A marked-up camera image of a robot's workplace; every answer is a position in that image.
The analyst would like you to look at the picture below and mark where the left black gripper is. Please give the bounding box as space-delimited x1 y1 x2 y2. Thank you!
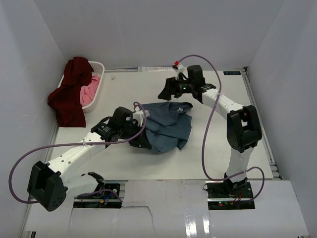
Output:
119 122 152 149

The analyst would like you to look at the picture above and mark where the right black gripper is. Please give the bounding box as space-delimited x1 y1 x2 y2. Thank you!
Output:
158 75 194 102

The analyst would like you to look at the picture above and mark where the teal blue t shirt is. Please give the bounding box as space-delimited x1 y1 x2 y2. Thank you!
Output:
142 102 193 153

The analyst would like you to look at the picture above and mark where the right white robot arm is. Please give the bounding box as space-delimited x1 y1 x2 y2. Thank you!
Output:
158 62 262 198

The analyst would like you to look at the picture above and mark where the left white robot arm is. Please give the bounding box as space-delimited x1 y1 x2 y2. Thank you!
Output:
27 107 150 212

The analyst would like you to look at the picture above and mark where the paper sheet at back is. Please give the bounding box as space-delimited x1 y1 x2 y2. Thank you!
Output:
138 66 175 72

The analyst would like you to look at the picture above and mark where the dark label sticker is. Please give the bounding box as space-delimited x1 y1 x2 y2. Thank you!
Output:
223 71 241 75

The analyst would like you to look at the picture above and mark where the pink t shirt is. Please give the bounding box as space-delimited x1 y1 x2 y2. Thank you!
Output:
80 75 101 107

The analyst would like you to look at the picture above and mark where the dark red t shirt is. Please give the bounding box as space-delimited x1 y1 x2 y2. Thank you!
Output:
48 57 93 127

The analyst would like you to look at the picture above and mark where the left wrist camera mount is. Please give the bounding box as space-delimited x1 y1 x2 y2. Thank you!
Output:
133 110 150 126

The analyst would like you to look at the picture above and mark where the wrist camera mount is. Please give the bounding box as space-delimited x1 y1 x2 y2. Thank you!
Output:
172 61 186 75
133 110 150 126

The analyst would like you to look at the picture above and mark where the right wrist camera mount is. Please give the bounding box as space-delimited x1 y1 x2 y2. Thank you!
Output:
172 61 186 75

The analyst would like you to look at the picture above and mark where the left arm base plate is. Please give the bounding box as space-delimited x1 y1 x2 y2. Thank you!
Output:
73 182 125 209

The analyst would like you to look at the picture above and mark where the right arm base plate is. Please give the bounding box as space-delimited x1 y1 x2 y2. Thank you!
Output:
203 182 255 211

